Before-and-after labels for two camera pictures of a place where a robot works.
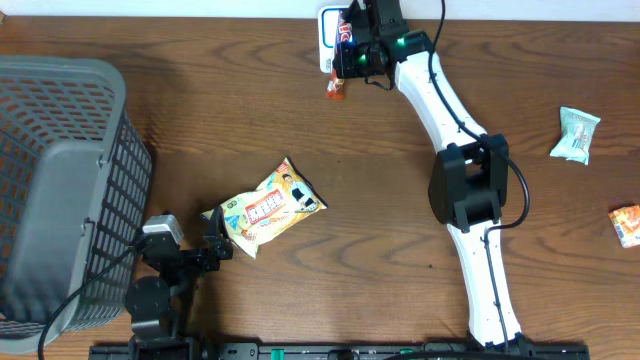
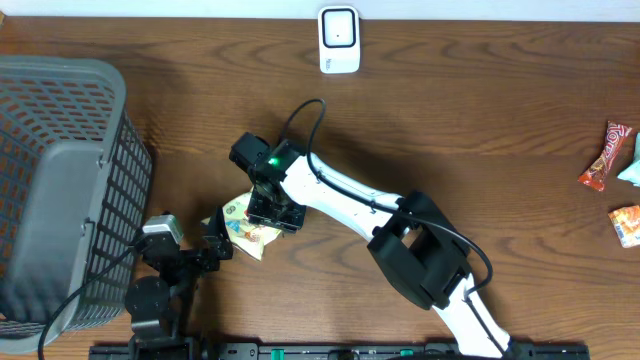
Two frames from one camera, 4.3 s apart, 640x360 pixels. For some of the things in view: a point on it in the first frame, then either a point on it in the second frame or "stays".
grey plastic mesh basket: (75, 178) stays
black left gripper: (218, 236) stays
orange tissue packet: (626, 222) stays
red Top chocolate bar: (336, 83) → (595, 175)
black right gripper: (347, 67) → (287, 223)
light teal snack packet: (576, 135) → (632, 174)
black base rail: (195, 350) stays
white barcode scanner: (327, 19) stays
